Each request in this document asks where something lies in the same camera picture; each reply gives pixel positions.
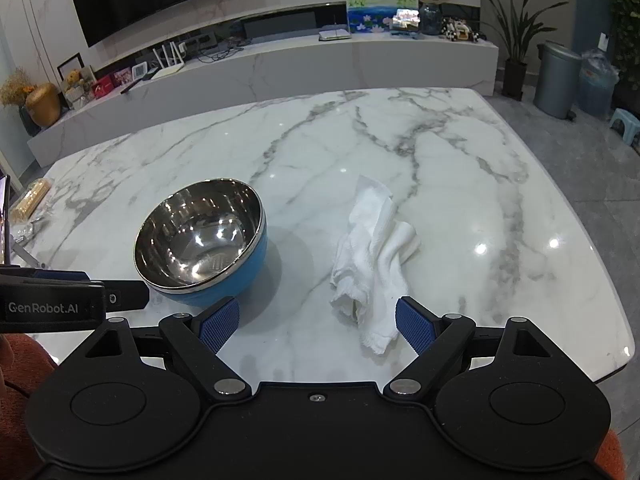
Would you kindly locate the blue plastic stool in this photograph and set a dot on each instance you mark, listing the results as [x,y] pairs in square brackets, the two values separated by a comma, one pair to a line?
[627,125]

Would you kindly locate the golden vase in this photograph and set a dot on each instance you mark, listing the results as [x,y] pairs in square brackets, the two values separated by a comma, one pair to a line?
[43,105]

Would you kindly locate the potted green plant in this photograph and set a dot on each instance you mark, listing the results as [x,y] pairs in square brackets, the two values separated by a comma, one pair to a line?
[516,27]

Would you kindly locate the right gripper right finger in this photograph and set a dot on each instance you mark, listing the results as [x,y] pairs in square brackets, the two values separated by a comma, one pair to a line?
[439,344]

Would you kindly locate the grey trash can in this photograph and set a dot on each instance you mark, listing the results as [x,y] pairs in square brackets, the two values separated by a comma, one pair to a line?
[557,80]

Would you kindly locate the bamboo mat roll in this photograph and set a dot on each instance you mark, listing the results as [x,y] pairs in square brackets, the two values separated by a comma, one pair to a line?
[23,209]

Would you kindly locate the toy car model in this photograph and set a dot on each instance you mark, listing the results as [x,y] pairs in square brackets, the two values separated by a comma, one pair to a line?
[456,29]

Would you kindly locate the blue water jug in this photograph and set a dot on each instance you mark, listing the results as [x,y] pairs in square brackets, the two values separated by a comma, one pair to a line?
[597,81]

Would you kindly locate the white wifi router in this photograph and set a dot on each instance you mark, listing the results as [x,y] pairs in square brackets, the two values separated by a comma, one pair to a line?
[169,60]

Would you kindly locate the lotus painting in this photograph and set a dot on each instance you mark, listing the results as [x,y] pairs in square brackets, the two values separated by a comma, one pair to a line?
[373,16]

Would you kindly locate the blue steel bowl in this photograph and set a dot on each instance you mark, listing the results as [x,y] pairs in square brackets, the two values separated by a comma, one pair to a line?
[205,242]

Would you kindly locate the white paper towel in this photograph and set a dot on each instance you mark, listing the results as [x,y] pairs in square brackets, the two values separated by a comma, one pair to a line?
[367,276]

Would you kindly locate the white marble tv console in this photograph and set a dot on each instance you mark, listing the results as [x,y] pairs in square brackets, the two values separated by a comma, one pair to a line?
[273,70]

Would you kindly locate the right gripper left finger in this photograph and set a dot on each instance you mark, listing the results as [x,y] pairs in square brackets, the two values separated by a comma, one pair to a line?
[194,342]

